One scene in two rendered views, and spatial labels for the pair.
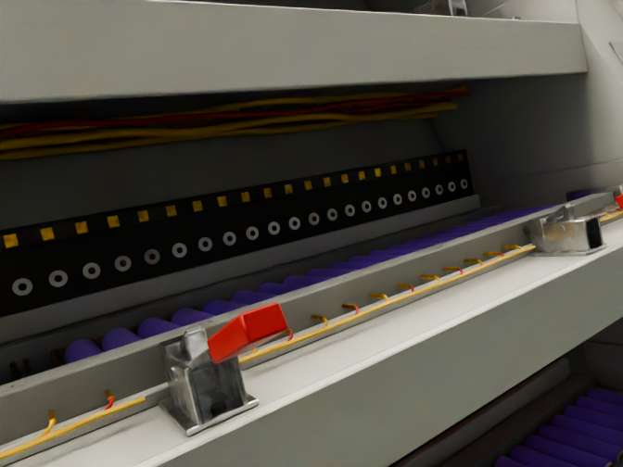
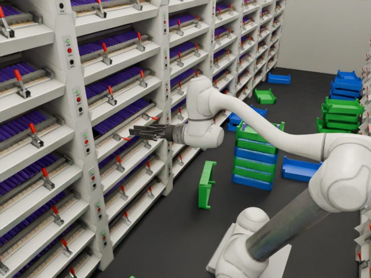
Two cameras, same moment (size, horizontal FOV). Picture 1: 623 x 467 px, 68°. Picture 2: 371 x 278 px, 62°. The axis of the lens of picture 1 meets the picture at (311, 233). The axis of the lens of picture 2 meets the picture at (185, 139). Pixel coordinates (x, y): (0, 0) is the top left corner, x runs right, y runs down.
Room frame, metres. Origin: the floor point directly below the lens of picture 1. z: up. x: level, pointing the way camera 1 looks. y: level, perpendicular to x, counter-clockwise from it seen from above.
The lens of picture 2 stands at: (-1.17, 0.45, 1.47)
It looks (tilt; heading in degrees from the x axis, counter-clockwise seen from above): 30 degrees down; 330
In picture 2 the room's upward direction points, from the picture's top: straight up
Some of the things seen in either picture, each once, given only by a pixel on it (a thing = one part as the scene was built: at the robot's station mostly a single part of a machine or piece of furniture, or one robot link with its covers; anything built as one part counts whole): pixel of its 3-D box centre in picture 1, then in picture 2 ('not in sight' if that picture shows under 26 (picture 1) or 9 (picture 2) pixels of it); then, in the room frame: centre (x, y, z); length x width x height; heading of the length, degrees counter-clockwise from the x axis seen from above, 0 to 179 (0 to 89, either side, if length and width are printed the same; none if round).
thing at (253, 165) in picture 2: not in sight; (256, 157); (0.24, -0.99, 0.20); 0.30 x 0.20 x 0.08; 37
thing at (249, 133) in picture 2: not in sight; (260, 129); (0.24, -0.99, 0.44); 0.30 x 0.20 x 0.08; 37
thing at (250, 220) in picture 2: not in sight; (252, 231); (-0.44, -0.33, 0.40); 0.18 x 0.16 x 0.22; 122
